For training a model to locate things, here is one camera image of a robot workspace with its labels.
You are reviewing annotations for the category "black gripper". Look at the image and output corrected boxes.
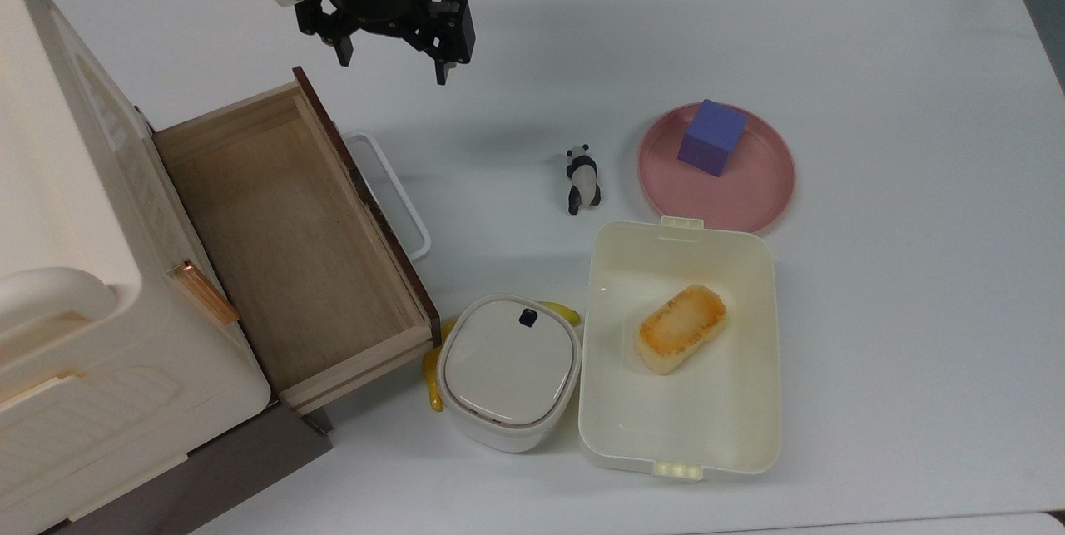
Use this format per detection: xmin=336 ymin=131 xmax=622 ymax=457
xmin=295 ymin=0 xmax=477 ymax=87

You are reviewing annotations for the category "wooden open drawer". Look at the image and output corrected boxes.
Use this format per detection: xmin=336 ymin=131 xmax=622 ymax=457
xmin=153 ymin=67 xmax=442 ymax=417

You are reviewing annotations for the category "small panda toy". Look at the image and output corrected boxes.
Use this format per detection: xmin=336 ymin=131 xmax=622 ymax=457
xmin=565 ymin=144 xmax=602 ymax=217

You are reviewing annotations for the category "cream plastic drawer cabinet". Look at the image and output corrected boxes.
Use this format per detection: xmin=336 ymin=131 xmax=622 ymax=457
xmin=0 ymin=0 xmax=273 ymax=535

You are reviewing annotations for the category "yellow banana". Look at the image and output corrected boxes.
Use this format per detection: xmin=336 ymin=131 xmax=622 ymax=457
xmin=421 ymin=300 xmax=582 ymax=413

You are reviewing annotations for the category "purple cube block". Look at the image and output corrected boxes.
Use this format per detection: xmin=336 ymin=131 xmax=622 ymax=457
xmin=676 ymin=98 xmax=750 ymax=178

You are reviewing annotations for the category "white square lidded pot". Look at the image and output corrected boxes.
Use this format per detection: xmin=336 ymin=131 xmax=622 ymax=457
xmin=435 ymin=294 xmax=582 ymax=454

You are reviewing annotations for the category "pink round plate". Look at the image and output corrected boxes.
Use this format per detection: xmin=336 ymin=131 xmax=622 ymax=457
xmin=637 ymin=102 xmax=797 ymax=235

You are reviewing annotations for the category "toasted bread piece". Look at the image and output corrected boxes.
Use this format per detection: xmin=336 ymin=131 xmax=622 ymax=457
xmin=634 ymin=284 xmax=729 ymax=376

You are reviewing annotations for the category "cream rectangular container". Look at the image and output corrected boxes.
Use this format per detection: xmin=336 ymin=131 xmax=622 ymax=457
xmin=577 ymin=216 xmax=783 ymax=483

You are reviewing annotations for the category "white drawer handle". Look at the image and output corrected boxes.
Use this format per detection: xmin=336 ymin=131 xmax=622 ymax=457
xmin=343 ymin=131 xmax=433 ymax=263

